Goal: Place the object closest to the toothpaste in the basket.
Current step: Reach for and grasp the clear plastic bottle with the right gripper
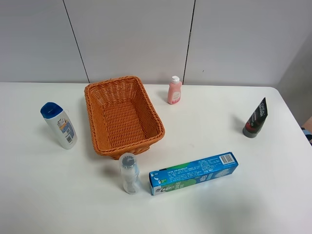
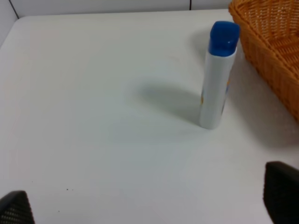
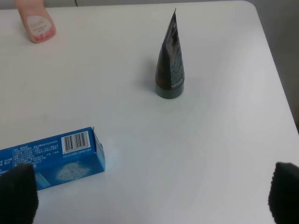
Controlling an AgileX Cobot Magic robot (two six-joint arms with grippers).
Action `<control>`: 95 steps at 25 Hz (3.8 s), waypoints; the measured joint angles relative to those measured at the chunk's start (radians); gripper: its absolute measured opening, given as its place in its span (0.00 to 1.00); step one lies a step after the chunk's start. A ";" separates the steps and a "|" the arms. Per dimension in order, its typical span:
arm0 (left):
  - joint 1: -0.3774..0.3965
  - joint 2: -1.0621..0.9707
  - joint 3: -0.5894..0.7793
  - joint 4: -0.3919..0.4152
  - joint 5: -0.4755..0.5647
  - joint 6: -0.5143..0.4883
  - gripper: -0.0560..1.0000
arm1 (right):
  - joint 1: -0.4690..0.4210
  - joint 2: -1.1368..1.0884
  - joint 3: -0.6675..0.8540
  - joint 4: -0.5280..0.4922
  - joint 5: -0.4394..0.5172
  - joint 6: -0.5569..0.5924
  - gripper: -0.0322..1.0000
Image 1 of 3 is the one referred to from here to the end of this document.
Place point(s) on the clear plastic bottle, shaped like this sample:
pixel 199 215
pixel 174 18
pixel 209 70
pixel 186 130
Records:
pixel 129 173

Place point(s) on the orange wicker basket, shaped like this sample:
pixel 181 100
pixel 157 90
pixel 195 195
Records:
pixel 121 116

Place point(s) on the blue toothpaste box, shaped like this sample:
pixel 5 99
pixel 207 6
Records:
pixel 191 173

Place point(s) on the patterned object at edge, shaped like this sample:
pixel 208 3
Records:
pixel 307 134

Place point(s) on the pink lotion bottle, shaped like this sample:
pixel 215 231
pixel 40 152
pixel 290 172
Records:
pixel 174 92

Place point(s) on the black cosmetic tube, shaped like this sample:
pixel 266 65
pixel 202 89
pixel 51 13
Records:
pixel 255 123

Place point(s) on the white blue-capped shampoo bottle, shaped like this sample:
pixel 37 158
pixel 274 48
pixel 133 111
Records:
pixel 60 124

